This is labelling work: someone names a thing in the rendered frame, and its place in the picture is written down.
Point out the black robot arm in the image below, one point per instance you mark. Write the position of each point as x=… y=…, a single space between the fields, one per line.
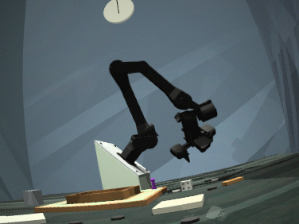
x=147 y=136

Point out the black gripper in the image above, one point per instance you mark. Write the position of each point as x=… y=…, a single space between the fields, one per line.
x=180 y=151

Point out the cream flat rectangular block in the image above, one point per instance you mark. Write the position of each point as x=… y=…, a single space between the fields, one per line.
x=179 y=204

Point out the white die with black pips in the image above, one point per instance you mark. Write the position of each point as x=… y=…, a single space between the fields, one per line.
x=186 y=185

